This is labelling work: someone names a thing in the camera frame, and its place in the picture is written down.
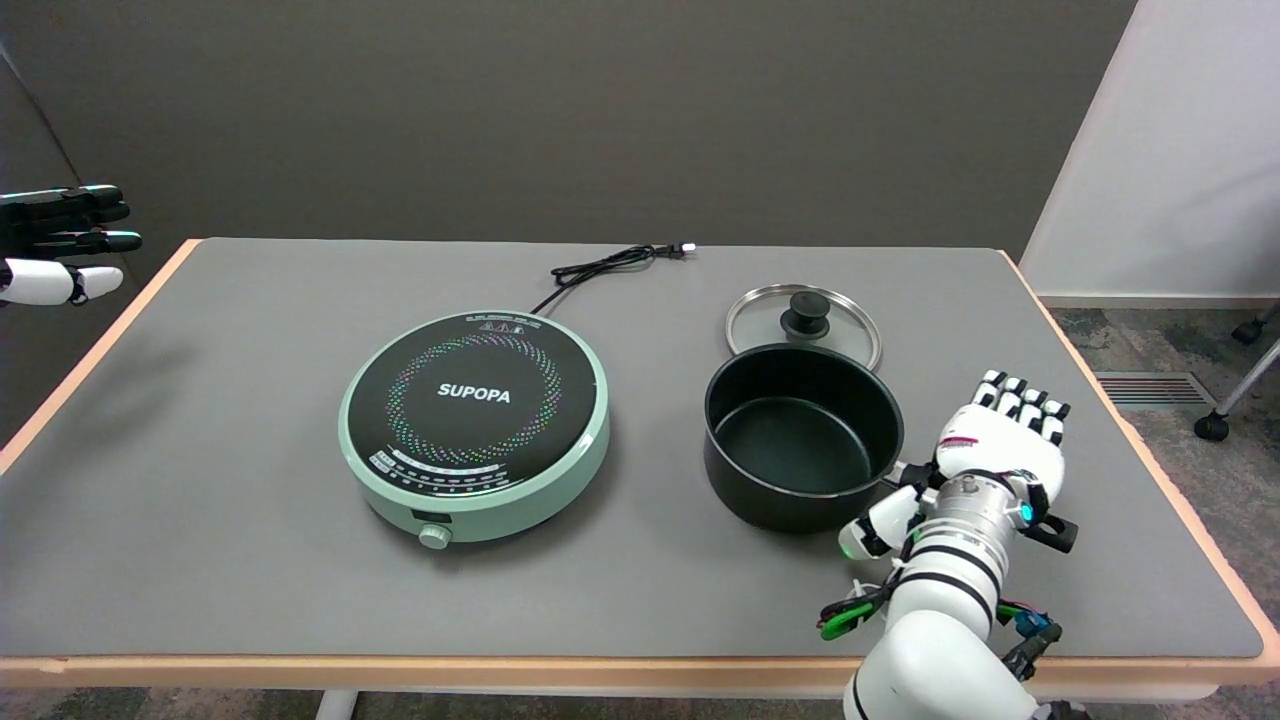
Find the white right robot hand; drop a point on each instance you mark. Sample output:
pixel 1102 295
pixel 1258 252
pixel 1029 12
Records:
pixel 1000 445

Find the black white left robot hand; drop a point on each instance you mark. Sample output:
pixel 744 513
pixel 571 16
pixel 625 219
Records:
pixel 40 280

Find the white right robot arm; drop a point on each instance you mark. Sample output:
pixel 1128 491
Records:
pixel 940 600

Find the green round induction cooker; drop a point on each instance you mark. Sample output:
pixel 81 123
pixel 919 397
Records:
pixel 480 500

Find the floor air vent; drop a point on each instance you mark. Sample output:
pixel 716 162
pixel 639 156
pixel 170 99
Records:
pixel 1150 390

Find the grey chair leg with caster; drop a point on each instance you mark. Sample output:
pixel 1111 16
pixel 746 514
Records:
pixel 1212 427
pixel 1246 332

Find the glass lid with black knob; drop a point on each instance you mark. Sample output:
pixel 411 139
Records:
pixel 760 315

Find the grey table mat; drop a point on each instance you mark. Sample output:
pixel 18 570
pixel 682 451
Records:
pixel 250 500

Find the white table leg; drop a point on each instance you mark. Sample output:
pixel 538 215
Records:
pixel 336 706

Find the wooden edged table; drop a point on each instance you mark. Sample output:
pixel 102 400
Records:
pixel 400 672

